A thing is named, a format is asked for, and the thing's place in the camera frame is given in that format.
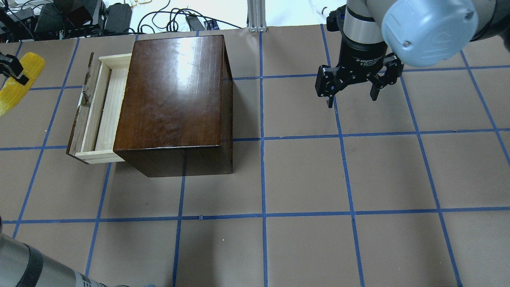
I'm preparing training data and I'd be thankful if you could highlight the black electronics pile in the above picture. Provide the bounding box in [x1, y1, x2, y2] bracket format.
[0, 0, 135, 43]

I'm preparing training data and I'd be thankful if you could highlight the yellow corn cob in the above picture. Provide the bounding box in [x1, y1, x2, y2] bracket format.
[0, 52, 45, 116]

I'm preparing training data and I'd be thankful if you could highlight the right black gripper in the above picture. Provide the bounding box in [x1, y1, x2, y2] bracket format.
[315, 37, 404, 108]

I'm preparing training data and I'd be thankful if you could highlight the black cables bundle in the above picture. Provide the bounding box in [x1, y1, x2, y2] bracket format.
[137, 7, 243, 34]

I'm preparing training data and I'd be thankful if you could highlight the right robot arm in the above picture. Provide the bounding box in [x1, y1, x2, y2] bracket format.
[315, 0, 509, 108]

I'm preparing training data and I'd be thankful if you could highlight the dark brown wooden cabinet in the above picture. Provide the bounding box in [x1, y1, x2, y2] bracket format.
[113, 35, 233, 177]

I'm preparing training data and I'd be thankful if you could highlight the light wood drawer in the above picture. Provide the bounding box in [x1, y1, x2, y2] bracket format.
[66, 53, 132, 165]

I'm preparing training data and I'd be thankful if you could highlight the aluminium extrusion post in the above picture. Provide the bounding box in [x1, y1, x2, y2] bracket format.
[247, 0, 267, 33]

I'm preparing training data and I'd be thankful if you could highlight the black power adapter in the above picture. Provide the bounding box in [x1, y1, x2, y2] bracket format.
[186, 14, 206, 31]

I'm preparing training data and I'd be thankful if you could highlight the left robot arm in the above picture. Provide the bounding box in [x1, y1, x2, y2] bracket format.
[0, 52, 105, 287]

